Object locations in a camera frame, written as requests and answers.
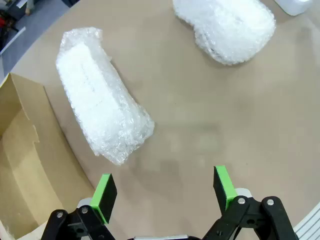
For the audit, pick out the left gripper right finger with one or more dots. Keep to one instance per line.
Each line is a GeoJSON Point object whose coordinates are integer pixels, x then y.
{"type": "Point", "coordinates": [221, 190]}

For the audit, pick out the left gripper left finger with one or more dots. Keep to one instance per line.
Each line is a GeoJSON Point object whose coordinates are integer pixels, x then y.
{"type": "Point", "coordinates": [105, 200]}

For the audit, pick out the bubble-wrapped clock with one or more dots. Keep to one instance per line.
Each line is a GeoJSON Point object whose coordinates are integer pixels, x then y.
{"type": "Point", "coordinates": [100, 105]}
{"type": "Point", "coordinates": [230, 30]}

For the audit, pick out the white digital clock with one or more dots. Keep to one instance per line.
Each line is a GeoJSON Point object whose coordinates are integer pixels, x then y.
{"type": "Point", "coordinates": [292, 6]}

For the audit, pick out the brown cardboard box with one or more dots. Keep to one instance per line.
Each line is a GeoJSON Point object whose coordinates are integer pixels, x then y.
{"type": "Point", "coordinates": [22, 155]}

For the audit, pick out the grey aluminium rail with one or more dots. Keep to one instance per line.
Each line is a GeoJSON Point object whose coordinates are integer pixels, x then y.
{"type": "Point", "coordinates": [310, 225]}

